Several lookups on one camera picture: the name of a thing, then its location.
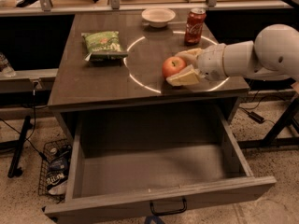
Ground open grey drawer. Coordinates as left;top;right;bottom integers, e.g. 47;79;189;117
45;102;276;224

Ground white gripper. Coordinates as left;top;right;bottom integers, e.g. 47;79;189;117
166;44;227;87

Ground black power adapter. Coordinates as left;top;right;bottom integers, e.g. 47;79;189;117
249;111;264;124

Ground grey wooden cabinet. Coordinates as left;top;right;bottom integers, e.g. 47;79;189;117
49;9;249;139

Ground green chip bag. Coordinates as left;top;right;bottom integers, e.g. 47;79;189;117
81;31;128;62

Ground black metal frame leg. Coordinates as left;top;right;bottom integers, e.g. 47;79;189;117
239;97;299;148

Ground dark snack bag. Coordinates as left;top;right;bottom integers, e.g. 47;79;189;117
46;145;72;196

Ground black table leg stand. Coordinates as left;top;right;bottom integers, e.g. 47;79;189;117
7;116;33;178

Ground red apple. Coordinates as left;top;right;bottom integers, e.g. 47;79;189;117
162;56;187;78

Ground red soda can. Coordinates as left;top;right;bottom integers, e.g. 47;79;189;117
184;7;206;46

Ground clear plastic bottle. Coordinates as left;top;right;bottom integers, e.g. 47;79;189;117
0;52;16;77

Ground black wire basket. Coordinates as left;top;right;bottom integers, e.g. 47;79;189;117
38;139;72;201

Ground black drawer handle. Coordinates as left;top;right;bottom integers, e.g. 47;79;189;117
149;198;188;217

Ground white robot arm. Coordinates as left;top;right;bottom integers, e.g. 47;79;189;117
166;24;299;86

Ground white bowl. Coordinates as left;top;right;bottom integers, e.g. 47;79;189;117
141;8;176;28

